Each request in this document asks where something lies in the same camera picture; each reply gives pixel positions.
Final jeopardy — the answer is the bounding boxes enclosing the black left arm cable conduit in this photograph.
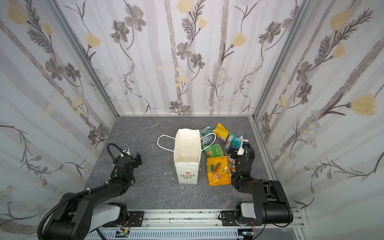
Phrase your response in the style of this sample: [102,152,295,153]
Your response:
[37,142,127,240]

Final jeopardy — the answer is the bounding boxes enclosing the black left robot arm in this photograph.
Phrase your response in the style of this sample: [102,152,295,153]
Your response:
[37,153,142,240]

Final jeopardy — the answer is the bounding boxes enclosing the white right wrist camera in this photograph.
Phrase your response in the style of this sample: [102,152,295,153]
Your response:
[237,140,249,156]

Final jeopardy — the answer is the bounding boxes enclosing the orange snack bag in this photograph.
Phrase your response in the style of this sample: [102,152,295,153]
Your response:
[207,156,232,187]

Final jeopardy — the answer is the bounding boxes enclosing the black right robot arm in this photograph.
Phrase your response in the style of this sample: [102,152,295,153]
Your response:
[231,142,294,227]

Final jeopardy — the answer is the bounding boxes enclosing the green chips bag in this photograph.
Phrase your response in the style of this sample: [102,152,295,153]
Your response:
[204,144,225,158]

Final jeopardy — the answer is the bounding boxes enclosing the white paper shopping bag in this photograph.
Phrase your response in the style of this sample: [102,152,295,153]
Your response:
[157,129,205,185]

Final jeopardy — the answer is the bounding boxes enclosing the small green circuit board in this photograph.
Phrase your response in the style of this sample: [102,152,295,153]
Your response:
[115,230,130,238]

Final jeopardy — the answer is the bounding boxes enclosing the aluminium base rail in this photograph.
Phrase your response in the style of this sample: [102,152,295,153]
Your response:
[84,206,310,240]

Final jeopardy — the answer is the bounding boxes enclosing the teal candy bag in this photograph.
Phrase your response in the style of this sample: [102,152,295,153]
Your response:
[225,133,244,150]

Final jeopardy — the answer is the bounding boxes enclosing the yellow snack packet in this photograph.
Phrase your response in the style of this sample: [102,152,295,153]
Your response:
[212,123,230,142]

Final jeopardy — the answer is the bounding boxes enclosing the Fox's lemon blackcurrant candy bag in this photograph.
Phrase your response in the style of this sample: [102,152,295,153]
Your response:
[228,156,236,173]

